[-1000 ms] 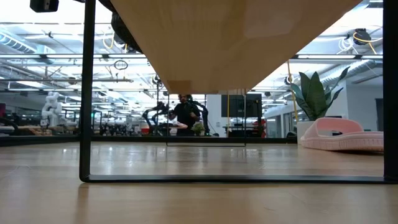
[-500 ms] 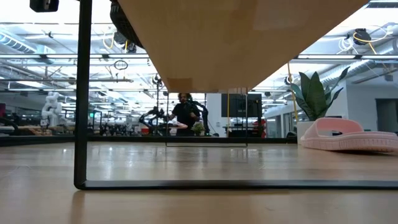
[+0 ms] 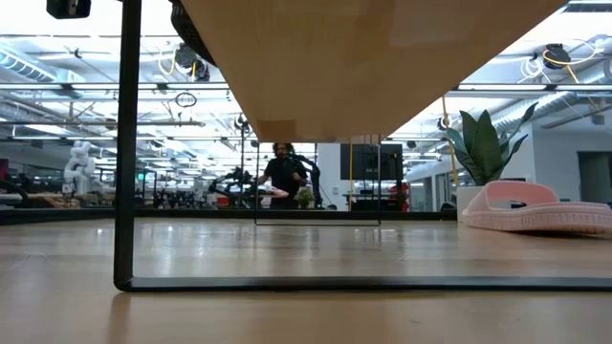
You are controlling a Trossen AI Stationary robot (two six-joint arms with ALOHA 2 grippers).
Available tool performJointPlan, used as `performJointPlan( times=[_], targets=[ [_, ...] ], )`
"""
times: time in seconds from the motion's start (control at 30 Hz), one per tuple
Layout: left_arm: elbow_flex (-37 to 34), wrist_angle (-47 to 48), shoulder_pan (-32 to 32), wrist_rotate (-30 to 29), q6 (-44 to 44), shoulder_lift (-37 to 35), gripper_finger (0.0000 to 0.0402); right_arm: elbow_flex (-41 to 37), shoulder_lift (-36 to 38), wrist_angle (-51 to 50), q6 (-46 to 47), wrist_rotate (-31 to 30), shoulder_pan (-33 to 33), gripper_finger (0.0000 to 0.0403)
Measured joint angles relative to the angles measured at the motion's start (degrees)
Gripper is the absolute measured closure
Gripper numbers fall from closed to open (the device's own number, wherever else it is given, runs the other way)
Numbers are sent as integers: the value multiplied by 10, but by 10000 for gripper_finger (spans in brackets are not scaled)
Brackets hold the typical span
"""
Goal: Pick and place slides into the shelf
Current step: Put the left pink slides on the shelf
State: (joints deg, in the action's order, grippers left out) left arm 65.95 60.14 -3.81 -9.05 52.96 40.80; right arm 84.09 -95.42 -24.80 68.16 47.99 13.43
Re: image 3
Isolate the pink rubber slide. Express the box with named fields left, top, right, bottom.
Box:
left=461, top=180, right=612, bottom=235

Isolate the light wooden shelf board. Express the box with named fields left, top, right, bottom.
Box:
left=180, top=0, right=568, bottom=143

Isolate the person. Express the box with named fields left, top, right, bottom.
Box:
left=257, top=141, right=310, bottom=210

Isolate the small background potted plant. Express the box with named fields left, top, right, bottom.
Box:
left=295, top=186, right=317, bottom=210

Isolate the black light stand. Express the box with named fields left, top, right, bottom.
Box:
left=234, top=114, right=252, bottom=206

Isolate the red background object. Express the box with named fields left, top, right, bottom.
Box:
left=387, top=183, right=411, bottom=211

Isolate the green leafy plant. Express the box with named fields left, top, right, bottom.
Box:
left=447, top=101, right=539, bottom=187

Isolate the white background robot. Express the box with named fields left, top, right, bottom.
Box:
left=63, top=140, right=97, bottom=196

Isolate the grey door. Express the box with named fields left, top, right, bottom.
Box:
left=577, top=151, right=612, bottom=203

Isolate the black wall monitor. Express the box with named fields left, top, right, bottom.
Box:
left=339, top=143, right=404, bottom=182

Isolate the black table edge rail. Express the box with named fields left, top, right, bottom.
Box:
left=0, top=207, right=458, bottom=226

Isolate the yellow hanging cable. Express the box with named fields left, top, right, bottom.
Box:
left=440, top=88, right=459, bottom=187

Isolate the black ceiling reel yellow cable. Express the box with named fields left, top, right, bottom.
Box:
left=542, top=42, right=599, bottom=71

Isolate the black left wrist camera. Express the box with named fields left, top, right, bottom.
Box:
left=45, top=0, right=93, bottom=20

